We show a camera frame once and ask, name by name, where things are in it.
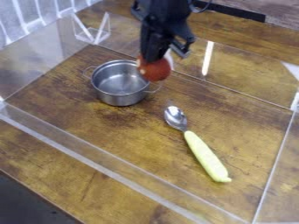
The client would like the red brown toy mushroom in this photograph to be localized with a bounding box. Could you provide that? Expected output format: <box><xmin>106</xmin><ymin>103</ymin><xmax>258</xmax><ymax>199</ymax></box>
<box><xmin>136</xmin><ymin>54</ymin><xmax>174</xmax><ymax>82</ymax></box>

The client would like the spoon with yellow handle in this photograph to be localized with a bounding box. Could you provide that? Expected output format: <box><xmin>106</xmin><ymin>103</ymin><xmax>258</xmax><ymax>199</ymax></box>
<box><xmin>163</xmin><ymin>106</ymin><xmax>232</xmax><ymax>183</ymax></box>

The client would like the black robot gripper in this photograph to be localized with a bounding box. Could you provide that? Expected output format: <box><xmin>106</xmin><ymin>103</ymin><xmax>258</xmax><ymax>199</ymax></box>
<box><xmin>131</xmin><ymin>0</ymin><xmax>195</xmax><ymax>63</ymax></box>

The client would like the clear acrylic enclosure wall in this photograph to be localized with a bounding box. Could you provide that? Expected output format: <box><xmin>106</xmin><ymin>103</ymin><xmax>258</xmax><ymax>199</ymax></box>
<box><xmin>0</xmin><ymin>101</ymin><xmax>248</xmax><ymax>224</ymax></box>

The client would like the small silver metal pot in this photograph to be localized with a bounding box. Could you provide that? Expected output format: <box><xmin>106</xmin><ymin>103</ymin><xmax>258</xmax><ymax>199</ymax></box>
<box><xmin>82</xmin><ymin>59</ymin><xmax>163</xmax><ymax>107</ymax></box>

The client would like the black bar at table edge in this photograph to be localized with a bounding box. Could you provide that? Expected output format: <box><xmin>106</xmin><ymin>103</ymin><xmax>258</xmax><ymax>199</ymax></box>
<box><xmin>192</xmin><ymin>0</ymin><xmax>267</xmax><ymax>23</ymax></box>

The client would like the clear acrylic corner bracket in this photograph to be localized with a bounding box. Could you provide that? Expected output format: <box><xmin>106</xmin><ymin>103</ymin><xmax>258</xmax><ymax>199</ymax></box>
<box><xmin>71</xmin><ymin>12</ymin><xmax>111</xmax><ymax>46</ymax></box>

